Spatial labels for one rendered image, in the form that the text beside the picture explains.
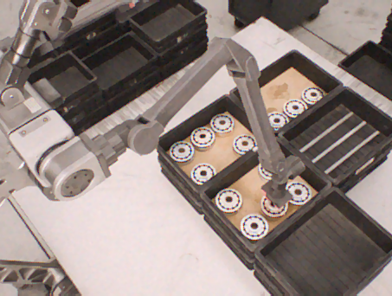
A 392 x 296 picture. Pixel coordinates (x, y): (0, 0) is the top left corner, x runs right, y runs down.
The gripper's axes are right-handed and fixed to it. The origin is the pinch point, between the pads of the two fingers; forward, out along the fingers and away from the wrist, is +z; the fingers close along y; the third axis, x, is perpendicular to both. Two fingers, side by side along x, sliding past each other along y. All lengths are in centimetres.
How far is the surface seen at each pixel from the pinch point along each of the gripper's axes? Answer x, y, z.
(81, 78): 12, 142, 41
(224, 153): -2.0, 31.4, 4.7
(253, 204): 4.7, 5.9, 4.3
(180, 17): -62, 146, 40
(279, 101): -39, 37, 4
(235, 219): 14.2, 5.7, 4.4
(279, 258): 12.2, -15.5, 4.2
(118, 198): 42, 50, 18
